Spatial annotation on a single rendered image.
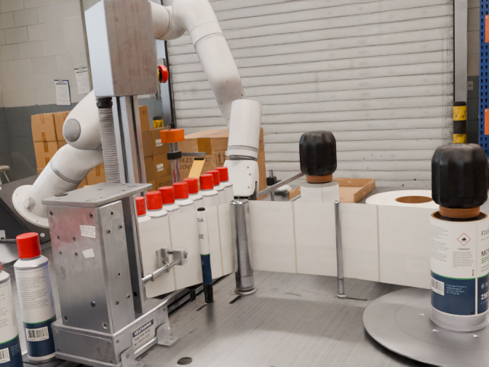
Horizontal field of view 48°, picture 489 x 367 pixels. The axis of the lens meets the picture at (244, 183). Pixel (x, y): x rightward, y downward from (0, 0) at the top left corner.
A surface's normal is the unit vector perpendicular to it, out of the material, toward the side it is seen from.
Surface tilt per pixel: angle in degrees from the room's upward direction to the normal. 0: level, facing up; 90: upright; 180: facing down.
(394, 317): 0
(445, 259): 90
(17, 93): 90
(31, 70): 90
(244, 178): 70
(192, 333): 0
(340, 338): 0
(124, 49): 90
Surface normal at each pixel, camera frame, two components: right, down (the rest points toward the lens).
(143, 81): 0.47, 0.13
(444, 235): -0.74, 0.18
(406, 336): -0.07, -0.98
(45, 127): -0.36, 0.20
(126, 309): 0.89, 0.02
